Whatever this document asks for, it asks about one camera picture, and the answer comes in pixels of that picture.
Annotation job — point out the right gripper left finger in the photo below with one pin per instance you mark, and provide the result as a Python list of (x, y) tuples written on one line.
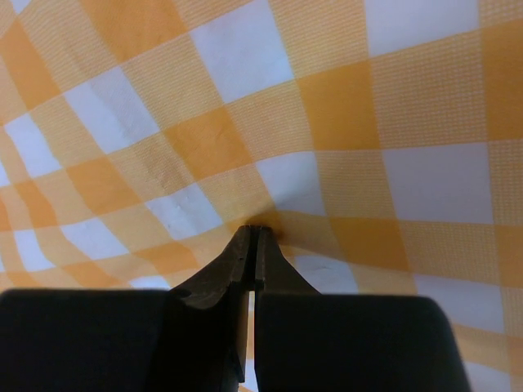
[(189, 338)]

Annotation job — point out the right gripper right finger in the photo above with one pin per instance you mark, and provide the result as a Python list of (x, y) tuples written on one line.
[(309, 341)]

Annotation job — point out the yellow white checkered cloth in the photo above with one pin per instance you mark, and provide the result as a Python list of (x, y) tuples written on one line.
[(380, 140)]

